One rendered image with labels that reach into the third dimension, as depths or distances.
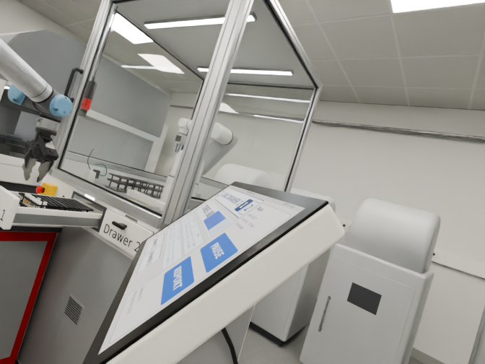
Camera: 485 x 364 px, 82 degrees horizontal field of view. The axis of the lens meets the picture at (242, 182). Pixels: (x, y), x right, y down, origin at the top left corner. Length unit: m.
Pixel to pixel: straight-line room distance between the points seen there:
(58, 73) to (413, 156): 3.62
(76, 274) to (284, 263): 1.26
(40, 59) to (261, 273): 2.02
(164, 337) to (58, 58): 2.03
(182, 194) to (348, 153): 3.30
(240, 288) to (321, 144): 4.01
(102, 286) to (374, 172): 3.38
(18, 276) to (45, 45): 1.32
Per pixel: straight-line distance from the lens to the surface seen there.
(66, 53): 2.24
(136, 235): 1.16
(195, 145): 1.05
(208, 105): 1.08
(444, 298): 3.86
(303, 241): 0.32
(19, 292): 1.67
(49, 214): 1.28
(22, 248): 1.57
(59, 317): 1.61
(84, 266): 1.45
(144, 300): 0.40
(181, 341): 0.33
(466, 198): 3.88
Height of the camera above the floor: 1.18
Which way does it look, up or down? 1 degrees up
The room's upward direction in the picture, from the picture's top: 17 degrees clockwise
